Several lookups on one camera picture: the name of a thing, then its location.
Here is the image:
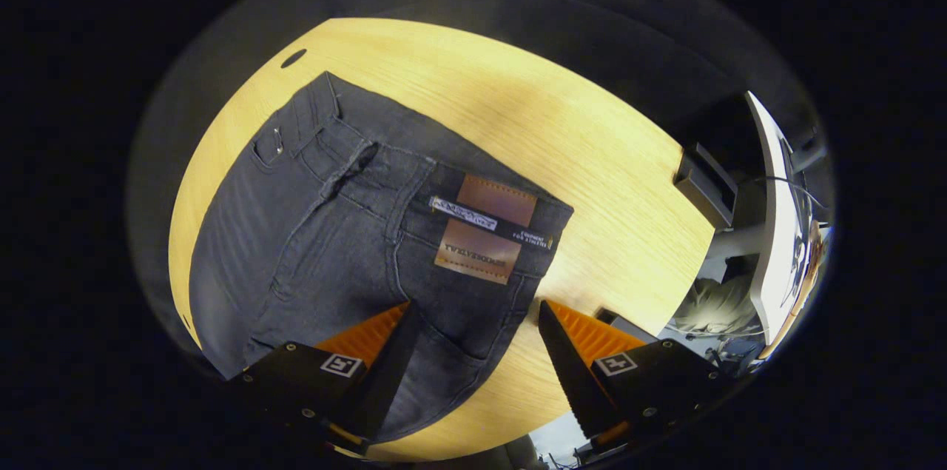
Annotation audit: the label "grey crumpled cloth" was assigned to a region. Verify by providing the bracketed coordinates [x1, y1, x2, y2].
[670, 274, 763, 338]

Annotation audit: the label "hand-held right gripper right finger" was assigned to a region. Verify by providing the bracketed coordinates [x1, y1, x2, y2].
[538, 300, 741, 456]

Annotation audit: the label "dark denim jeans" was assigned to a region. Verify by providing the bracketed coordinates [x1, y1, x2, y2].
[189, 70, 576, 445]

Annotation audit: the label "white desk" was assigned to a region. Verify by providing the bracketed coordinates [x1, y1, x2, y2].
[744, 90, 833, 361]

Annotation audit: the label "black box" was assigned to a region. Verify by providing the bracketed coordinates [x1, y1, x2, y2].
[675, 143, 738, 228]

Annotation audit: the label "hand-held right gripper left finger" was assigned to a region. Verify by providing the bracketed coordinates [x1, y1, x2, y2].
[226, 300, 421, 456]

